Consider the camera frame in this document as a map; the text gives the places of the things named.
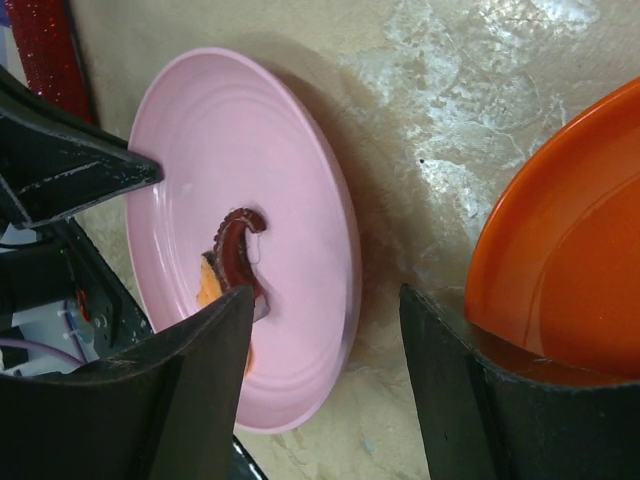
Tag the salmon slice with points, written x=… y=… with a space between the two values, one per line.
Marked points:
x=218 y=276

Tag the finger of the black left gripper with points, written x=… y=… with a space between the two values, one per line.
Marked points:
x=54 y=165

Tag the dark curved sausage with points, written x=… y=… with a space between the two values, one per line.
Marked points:
x=231 y=238

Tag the orange plate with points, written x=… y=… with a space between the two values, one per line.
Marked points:
x=555 y=270

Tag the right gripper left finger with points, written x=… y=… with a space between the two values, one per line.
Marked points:
x=162 y=409

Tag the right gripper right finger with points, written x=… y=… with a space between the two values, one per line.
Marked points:
x=490 y=410

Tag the red glitter microphone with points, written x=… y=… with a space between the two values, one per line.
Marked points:
x=51 y=56

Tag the pink plate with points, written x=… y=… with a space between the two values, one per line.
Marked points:
x=253 y=195

